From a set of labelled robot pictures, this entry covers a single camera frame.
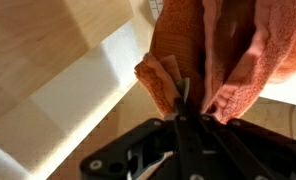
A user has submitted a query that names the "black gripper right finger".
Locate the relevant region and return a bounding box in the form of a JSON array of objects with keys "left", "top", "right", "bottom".
[{"left": 186, "top": 99, "right": 296, "bottom": 180}]

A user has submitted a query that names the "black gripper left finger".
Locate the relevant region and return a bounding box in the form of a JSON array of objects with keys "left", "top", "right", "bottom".
[{"left": 79, "top": 98, "right": 210, "bottom": 180}]

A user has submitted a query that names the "orange towel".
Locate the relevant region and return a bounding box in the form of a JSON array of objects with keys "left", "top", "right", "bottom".
[{"left": 133, "top": 0, "right": 296, "bottom": 125}]

